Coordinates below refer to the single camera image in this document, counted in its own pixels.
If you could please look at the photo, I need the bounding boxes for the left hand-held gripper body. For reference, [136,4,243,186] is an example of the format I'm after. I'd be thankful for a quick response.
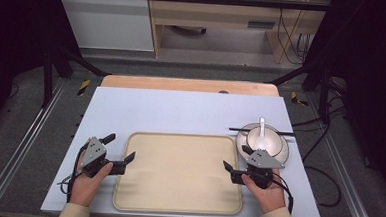
[78,135,113,180]

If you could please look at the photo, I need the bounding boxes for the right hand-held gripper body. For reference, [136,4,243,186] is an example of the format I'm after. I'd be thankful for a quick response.
[244,147,287,191]

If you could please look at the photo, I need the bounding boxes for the person's right hand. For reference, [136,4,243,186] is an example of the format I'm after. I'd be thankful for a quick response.
[239,173,289,217]

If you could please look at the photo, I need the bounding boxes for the person's left hand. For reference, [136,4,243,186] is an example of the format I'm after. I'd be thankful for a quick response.
[69,148,116,209]

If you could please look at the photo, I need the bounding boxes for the white ceramic spoon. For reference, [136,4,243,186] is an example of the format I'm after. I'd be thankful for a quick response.
[253,116,272,153]

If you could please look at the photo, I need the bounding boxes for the white bowl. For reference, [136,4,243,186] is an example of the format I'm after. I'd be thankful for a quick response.
[245,124,285,158]

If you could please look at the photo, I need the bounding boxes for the white round plate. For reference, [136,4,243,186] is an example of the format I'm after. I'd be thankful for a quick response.
[233,121,292,166]

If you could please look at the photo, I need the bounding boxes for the black chopstick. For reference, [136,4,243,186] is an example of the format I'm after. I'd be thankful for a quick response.
[229,126,297,138]
[228,126,296,137]

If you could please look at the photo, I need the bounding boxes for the beige rectangular tray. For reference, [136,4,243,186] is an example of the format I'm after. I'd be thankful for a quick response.
[112,130,248,217]

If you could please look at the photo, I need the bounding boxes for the yellow black floor tape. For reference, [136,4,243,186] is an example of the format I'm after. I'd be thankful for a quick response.
[77,78,92,97]
[289,91,310,108]

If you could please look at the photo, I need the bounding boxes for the wooden table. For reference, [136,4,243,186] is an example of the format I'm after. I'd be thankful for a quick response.
[100,74,281,98]

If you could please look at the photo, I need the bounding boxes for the black metal stand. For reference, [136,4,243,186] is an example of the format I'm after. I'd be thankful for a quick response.
[265,53,336,126]
[40,43,113,112]

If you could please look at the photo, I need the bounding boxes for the white cabinet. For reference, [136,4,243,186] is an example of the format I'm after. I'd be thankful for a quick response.
[50,0,158,52]

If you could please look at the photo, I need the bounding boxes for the dark curtain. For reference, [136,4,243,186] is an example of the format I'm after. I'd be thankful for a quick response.
[0,0,85,146]
[296,0,386,195]

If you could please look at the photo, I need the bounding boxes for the light wooden desk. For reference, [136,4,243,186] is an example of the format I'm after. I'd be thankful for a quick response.
[143,0,333,68]

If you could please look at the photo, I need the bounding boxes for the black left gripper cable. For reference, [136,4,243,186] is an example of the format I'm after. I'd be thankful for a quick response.
[55,141,91,205]

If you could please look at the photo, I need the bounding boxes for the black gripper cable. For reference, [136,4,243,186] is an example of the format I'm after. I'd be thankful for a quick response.
[270,172,296,215]
[55,141,91,205]

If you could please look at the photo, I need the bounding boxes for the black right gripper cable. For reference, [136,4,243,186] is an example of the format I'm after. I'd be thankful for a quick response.
[270,172,296,215]

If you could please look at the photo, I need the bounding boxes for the black floor cable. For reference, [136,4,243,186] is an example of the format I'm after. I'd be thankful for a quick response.
[286,93,349,209]

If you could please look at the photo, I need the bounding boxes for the aluminium floor rail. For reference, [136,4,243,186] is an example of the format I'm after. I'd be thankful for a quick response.
[0,73,68,217]
[298,90,386,217]

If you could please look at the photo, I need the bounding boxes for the black hanging cables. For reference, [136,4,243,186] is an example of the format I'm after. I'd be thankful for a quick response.
[274,0,314,67]

